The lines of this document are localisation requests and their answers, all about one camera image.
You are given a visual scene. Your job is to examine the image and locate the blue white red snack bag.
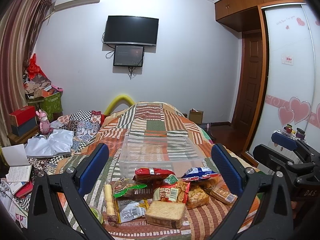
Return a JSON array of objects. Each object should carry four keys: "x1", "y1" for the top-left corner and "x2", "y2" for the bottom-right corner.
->
[{"x1": 181, "y1": 167, "x2": 219, "y2": 182}]

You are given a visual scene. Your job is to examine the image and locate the white sliding wardrobe door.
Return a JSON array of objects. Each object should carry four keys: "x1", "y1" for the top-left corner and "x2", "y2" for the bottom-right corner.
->
[{"x1": 249, "y1": 4, "x2": 319, "y2": 154}]

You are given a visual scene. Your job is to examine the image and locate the small black wall monitor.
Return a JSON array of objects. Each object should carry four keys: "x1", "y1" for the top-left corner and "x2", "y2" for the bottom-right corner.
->
[{"x1": 113, "y1": 45, "x2": 144, "y2": 67}]

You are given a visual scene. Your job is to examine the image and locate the small green sachet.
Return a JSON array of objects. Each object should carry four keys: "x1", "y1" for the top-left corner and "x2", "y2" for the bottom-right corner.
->
[{"x1": 163, "y1": 174, "x2": 178, "y2": 185}]

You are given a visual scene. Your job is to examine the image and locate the checkered patchwork blanket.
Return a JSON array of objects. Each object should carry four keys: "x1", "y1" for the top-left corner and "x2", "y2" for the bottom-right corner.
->
[{"x1": 27, "y1": 110, "x2": 105, "y2": 173}]

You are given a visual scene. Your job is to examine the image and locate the open white notebook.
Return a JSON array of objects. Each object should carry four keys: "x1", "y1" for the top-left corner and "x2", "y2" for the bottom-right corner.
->
[{"x1": 2, "y1": 144, "x2": 32, "y2": 183}]

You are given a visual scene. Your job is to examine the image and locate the red plastic bag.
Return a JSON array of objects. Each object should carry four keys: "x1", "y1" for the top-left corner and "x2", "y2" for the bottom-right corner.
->
[{"x1": 26, "y1": 53, "x2": 46, "y2": 80}]

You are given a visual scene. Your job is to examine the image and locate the brown wooden door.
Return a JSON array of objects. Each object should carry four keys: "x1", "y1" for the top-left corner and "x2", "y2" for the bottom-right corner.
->
[{"x1": 232, "y1": 30, "x2": 263, "y2": 155}]

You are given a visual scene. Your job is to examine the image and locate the clear bag fried crisps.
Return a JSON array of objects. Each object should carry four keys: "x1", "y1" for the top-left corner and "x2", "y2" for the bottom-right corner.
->
[{"x1": 186, "y1": 184, "x2": 210, "y2": 209}]

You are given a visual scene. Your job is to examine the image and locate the pink rabbit plush toy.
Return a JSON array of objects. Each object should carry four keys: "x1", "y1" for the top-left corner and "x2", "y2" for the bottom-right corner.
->
[{"x1": 36, "y1": 109, "x2": 53, "y2": 135}]

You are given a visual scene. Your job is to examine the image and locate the green jelly cup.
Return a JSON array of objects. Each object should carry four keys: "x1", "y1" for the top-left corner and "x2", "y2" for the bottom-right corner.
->
[{"x1": 89, "y1": 206, "x2": 104, "y2": 224}]

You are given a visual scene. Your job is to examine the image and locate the striped pink beige curtain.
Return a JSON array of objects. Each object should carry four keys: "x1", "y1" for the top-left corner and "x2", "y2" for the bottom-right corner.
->
[{"x1": 1, "y1": 0, "x2": 52, "y2": 146}]

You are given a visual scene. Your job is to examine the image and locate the green edged snack bag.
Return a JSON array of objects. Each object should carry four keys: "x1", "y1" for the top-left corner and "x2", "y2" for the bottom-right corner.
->
[{"x1": 113, "y1": 177, "x2": 148, "y2": 198}]

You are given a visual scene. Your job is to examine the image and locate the red gift box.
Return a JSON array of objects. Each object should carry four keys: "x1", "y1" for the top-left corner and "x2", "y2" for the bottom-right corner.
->
[{"x1": 9, "y1": 106, "x2": 36, "y2": 127}]

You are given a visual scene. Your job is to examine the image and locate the red long snack bag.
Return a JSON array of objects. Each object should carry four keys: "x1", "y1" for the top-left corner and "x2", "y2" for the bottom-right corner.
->
[{"x1": 133, "y1": 167, "x2": 175, "y2": 184}]

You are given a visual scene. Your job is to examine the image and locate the green storage box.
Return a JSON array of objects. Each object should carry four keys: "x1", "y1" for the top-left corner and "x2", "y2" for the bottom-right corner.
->
[{"x1": 40, "y1": 92, "x2": 63, "y2": 121}]

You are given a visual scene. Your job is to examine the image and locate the red barcode nugget snack bag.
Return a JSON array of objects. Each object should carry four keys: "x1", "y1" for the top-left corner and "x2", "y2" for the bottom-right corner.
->
[{"x1": 153, "y1": 180, "x2": 190, "y2": 204}]

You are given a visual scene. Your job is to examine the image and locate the brown cardboard box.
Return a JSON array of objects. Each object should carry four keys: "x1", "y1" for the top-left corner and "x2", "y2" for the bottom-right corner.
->
[{"x1": 189, "y1": 108, "x2": 203, "y2": 125}]

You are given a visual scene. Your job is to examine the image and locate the clear plastic storage bin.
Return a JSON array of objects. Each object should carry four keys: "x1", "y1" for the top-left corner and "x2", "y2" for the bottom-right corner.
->
[{"x1": 118, "y1": 135, "x2": 206, "y2": 178}]

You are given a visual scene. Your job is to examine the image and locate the large black wall television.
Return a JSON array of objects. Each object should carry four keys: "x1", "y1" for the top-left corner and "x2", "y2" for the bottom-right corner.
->
[{"x1": 103, "y1": 15, "x2": 159, "y2": 46}]

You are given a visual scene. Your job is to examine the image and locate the patchwork striped bed quilt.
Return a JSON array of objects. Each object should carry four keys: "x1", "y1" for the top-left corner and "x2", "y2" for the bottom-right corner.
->
[{"x1": 56, "y1": 102, "x2": 231, "y2": 239}]

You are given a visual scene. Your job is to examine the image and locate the yellow purple wafer stick pack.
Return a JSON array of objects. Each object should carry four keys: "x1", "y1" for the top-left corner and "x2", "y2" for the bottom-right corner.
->
[{"x1": 104, "y1": 184, "x2": 118, "y2": 223}]

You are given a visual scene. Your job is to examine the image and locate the white plastic bag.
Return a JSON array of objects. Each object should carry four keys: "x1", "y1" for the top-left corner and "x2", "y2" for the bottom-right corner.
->
[{"x1": 25, "y1": 129, "x2": 74, "y2": 158}]

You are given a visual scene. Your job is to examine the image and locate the dark blue box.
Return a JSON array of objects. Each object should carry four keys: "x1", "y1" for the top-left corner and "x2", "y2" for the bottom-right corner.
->
[{"x1": 11, "y1": 117, "x2": 37, "y2": 137}]

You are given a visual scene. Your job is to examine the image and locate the cracker pack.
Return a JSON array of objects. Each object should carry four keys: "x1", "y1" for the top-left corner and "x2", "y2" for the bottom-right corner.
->
[{"x1": 200, "y1": 174, "x2": 237, "y2": 205}]

